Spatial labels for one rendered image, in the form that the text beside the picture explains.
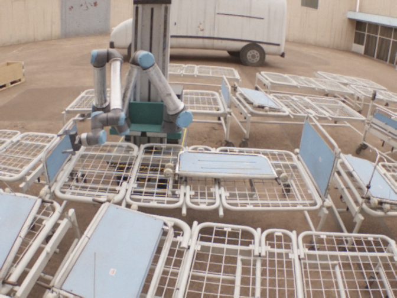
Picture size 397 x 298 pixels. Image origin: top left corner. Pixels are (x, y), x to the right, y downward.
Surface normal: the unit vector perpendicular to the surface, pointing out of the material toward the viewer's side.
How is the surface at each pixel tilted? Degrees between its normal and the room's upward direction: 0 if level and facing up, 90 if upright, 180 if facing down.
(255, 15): 89
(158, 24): 90
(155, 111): 90
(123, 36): 90
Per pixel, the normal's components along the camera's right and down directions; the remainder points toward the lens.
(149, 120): -0.07, 0.46
